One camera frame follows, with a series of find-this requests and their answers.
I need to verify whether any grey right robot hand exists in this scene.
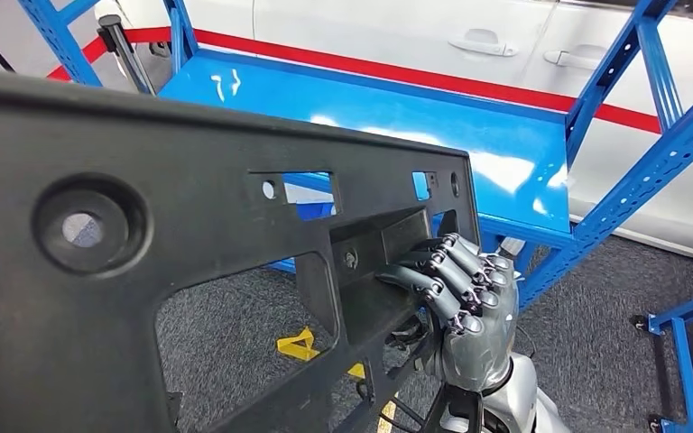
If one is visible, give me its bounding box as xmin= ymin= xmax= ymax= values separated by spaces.
xmin=376 ymin=233 xmax=521 ymax=396

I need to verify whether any black plastic plate part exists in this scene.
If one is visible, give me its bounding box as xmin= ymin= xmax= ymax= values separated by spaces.
xmin=0 ymin=69 xmax=482 ymax=433

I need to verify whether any blue metal shelf unit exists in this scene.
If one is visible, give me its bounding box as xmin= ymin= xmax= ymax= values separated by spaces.
xmin=16 ymin=0 xmax=693 ymax=315

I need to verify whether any yellow floor tape with curl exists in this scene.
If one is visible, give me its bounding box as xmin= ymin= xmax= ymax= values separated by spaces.
xmin=275 ymin=325 xmax=399 ymax=433

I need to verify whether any blue metal storage rack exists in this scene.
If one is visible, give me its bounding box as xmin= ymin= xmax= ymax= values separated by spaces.
xmin=633 ymin=283 xmax=693 ymax=433

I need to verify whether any red barrier belt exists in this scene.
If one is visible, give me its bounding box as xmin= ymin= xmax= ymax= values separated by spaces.
xmin=47 ymin=35 xmax=108 ymax=82
xmin=125 ymin=26 xmax=693 ymax=153

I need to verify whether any white car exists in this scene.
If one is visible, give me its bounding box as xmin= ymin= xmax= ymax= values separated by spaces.
xmin=92 ymin=0 xmax=693 ymax=265

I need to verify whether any black-topped stanchion post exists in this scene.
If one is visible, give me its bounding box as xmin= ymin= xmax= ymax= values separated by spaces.
xmin=96 ymin=14 xmax=156 ymax=97

